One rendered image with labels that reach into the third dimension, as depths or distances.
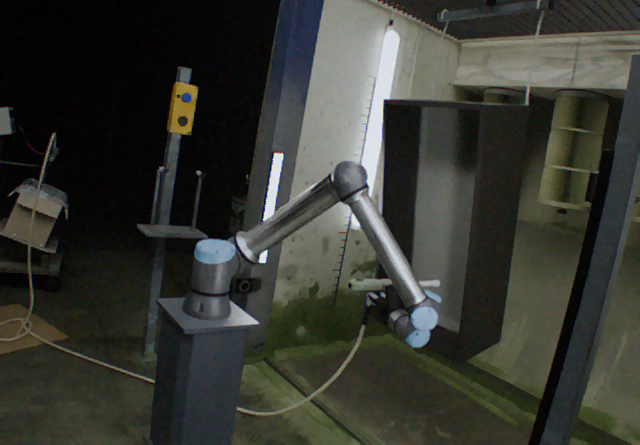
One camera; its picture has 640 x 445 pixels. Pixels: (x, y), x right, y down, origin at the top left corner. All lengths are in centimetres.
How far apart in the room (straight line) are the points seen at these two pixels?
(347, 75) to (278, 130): 58
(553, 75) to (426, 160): 104
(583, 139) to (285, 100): 180
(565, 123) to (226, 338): 236
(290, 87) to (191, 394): 166
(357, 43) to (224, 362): 199
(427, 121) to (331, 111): 58
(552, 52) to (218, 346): 260
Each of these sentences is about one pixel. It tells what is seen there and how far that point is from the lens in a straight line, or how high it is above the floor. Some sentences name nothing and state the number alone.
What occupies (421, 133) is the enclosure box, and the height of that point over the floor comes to 152.
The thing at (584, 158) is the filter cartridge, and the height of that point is 157.
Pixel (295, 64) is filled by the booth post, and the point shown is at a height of 177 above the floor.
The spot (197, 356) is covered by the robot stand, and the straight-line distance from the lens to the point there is 183.
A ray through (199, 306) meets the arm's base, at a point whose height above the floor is 68.
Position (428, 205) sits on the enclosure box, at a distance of 274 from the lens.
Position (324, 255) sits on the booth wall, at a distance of 302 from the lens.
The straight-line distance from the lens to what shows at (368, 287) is 206.
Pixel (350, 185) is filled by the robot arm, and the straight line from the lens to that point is 165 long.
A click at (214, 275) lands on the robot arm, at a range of 181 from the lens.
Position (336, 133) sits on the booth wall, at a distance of 291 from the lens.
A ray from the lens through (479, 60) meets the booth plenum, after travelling 360.
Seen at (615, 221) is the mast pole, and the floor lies 129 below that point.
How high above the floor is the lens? 132
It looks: 6 degrees down
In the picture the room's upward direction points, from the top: 10 degrees clockwise
